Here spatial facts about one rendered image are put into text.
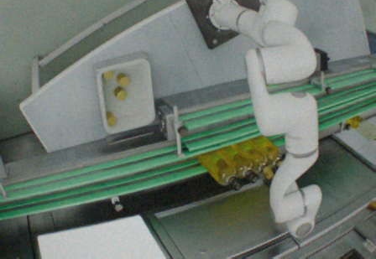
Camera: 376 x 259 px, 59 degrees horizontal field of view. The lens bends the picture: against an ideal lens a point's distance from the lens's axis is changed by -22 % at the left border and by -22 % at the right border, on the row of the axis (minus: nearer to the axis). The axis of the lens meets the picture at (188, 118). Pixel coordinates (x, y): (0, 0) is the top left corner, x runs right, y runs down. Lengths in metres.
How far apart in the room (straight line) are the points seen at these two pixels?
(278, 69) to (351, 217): 0.67
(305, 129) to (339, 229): 0.54
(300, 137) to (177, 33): 0.68
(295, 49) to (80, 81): 0.74
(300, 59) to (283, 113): 0.14
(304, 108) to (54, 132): 0.87
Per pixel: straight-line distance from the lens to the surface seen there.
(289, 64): 0.86
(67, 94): 1.33
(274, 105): 0.82
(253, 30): 1.16
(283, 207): 0.95
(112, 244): 1.23
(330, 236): 1.25
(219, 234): 1.23
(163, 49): 1.37
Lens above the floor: 1.99
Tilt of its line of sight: 56 degrees down
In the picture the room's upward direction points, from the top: 135 degrees clockwise
